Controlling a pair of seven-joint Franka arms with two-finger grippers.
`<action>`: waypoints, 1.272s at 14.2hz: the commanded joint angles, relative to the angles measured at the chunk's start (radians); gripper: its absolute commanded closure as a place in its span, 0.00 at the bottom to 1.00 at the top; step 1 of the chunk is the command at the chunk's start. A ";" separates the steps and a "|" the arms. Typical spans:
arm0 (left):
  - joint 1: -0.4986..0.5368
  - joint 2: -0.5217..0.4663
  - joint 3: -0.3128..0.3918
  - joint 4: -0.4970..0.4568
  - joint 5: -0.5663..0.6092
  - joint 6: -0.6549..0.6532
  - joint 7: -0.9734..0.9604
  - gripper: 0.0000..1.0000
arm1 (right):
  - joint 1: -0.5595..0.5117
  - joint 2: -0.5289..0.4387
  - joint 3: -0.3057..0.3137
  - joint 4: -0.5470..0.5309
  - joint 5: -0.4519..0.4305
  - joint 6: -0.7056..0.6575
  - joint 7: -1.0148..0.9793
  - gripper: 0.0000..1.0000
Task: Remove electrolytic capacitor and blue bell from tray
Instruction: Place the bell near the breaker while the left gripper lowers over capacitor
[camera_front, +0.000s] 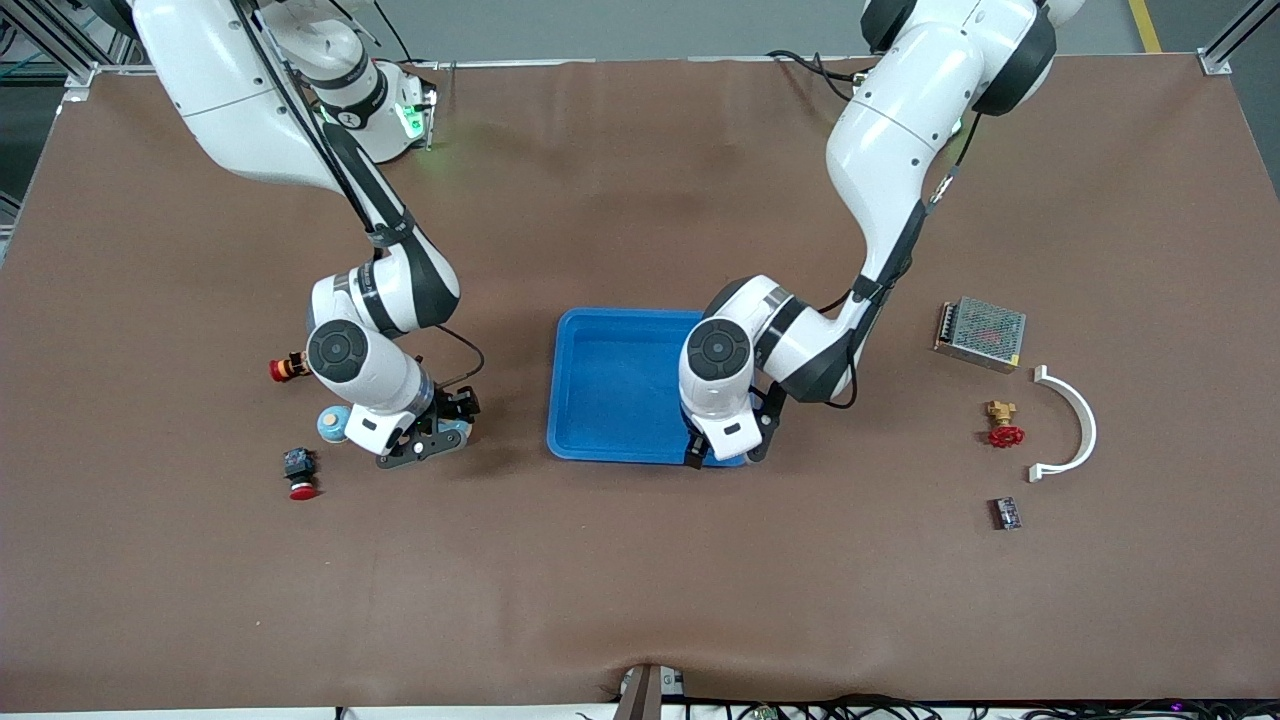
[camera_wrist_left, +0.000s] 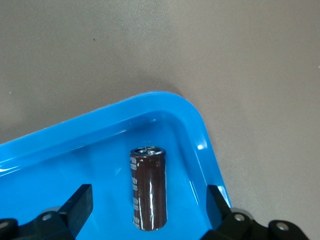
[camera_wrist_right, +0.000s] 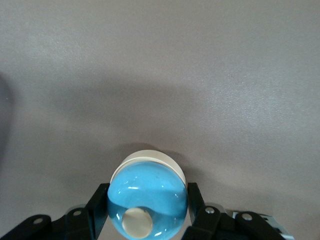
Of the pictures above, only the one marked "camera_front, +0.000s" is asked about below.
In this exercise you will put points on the white curved plastic bracket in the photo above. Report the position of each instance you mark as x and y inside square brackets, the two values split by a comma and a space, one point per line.
[1088, 425]

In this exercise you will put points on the red orange emergency button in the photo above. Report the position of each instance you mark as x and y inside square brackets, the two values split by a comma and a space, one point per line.
[288, 368]

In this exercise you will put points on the blue black red pushbutton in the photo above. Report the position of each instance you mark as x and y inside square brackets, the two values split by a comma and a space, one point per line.
[300, 470]

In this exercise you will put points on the blue plastic tray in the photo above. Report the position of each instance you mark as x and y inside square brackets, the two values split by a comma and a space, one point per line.
[620, 390]

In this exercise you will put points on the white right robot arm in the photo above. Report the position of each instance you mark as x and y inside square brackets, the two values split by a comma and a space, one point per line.
[250, 110]

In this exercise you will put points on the metal mesh power supply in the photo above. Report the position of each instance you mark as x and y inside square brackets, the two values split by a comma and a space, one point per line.
[982, 333]

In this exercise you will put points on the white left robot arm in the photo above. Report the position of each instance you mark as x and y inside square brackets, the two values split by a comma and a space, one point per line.
[900, 110]

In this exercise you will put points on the table cover sheet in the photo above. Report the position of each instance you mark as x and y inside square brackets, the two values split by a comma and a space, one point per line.
[640, 560]

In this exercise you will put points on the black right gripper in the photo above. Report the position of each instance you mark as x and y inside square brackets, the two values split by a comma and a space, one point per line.
[453, 405]

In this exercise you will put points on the aluminium frame profile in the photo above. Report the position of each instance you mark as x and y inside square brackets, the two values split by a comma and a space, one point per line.
[1215, 62]
[78, 78]

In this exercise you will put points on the light blue call bell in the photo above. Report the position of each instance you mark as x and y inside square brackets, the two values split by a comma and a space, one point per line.
[328, 425]
[458, 430]

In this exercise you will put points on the short dark brown capacitor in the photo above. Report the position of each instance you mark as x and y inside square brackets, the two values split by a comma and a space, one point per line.
[1005, 513]

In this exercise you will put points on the grey table edge clamp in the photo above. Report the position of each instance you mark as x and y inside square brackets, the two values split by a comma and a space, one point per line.
[645, 695]

